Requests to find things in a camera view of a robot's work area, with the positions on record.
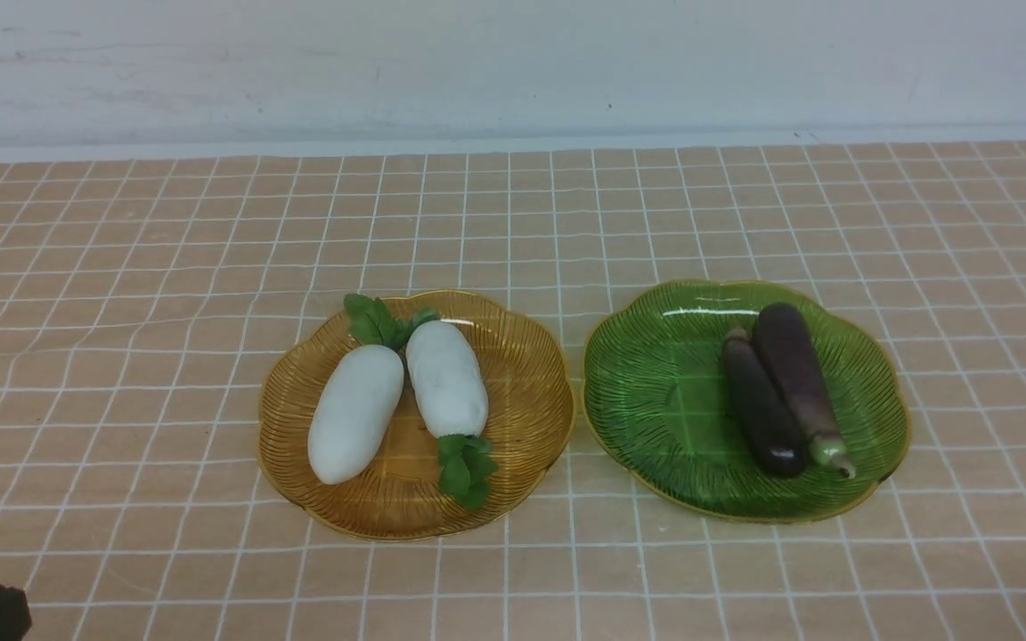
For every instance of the dark purple eggplant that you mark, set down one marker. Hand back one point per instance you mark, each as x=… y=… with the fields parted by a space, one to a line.
x=767 y=425

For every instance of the green ribbed glass plate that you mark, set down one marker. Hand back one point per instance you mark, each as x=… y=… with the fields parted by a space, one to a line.
x=657 y=401

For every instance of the purple eggplant with green stem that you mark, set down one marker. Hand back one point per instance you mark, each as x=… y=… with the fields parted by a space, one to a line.
x=782 y=341

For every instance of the checkered orange tablecloth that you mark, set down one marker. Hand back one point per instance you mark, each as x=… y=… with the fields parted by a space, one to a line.
x=144 y=301

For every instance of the amber ribbed glass plate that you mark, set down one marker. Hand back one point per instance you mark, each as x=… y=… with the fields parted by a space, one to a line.
x=397 y=498

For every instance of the white radish with leaves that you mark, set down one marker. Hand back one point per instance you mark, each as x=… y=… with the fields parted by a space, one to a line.
x=454 y=405

